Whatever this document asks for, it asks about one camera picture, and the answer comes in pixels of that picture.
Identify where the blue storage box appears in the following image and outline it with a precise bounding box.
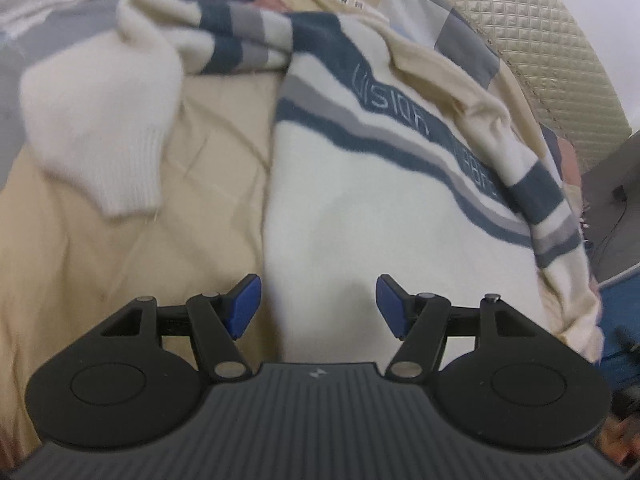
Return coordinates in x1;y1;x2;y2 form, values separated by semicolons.
598;272;639;392

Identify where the grey bedside cabinet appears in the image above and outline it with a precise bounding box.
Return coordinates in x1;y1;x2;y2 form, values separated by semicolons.
582;132;639;283

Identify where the cream quilted headboard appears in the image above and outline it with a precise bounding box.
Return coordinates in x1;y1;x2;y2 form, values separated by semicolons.
448;0;631;171

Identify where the cream blue-striped fuzzy sweater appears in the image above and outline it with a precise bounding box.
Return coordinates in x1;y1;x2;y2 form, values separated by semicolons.
20;0;603;363

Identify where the black cable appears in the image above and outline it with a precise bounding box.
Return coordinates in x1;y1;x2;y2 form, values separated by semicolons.
596;184;630;252

